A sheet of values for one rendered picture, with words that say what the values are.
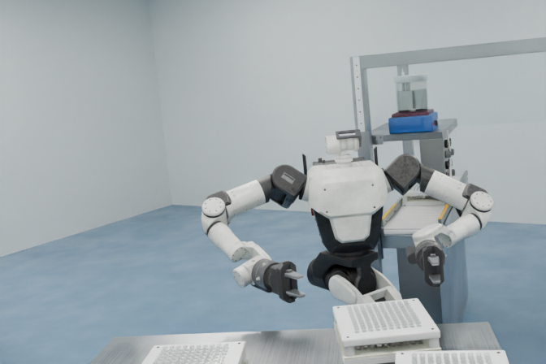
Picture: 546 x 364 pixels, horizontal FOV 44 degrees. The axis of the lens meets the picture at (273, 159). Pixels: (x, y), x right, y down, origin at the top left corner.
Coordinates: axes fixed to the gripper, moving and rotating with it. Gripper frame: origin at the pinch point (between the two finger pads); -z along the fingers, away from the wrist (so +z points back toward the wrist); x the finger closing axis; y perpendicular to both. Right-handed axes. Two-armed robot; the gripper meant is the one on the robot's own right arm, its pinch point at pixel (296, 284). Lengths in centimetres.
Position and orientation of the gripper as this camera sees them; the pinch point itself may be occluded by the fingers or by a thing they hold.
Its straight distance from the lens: 197.0
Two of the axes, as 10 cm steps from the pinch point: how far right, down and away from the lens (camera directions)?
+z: -5.5, -0.6, 8.4
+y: -8.3, 1.5, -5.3
